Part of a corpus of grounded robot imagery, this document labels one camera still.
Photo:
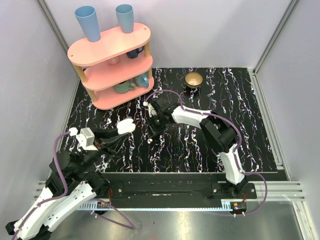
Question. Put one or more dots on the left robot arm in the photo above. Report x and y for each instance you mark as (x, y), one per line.
(70, 183)

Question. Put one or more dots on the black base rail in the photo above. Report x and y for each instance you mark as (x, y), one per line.
(212, 185)

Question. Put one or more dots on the white oval case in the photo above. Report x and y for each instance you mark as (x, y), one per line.
(126, 126)

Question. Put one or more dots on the pink three-tier shelf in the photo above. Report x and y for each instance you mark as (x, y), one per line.
(98, 77)

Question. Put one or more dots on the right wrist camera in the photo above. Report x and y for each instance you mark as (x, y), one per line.
(151, 110)

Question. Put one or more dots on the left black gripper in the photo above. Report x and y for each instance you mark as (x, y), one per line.
(100, 144)

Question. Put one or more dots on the pink cup on shelf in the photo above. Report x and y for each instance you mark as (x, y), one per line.
(113, 61)

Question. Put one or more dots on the right blue plastic cup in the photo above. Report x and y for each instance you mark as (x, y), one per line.
(125, 17)

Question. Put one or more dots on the light blue butterfly mug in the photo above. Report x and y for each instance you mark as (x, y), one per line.
(141, 81)

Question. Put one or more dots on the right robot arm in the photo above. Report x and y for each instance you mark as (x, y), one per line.
(218, 131)

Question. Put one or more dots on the gold patterned bowl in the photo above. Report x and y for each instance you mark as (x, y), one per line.
(193, 80)

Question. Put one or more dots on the blue plastic cup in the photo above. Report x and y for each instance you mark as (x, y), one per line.
(88, 21)
(125, 17)

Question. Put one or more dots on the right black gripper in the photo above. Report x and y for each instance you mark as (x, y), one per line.
(150, 132)

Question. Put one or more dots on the dark blue mug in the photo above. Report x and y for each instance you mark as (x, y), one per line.
(134, 53)

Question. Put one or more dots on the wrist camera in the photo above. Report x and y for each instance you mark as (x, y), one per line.
(151, 110)
(86, 139)

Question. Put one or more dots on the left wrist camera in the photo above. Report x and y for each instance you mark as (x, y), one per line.
(86, 139)

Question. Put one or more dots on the left blue plastic cup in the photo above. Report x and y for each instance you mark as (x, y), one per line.
(88, 21)

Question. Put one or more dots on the teal ceramic mug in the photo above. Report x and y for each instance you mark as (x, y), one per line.
(124, 87)

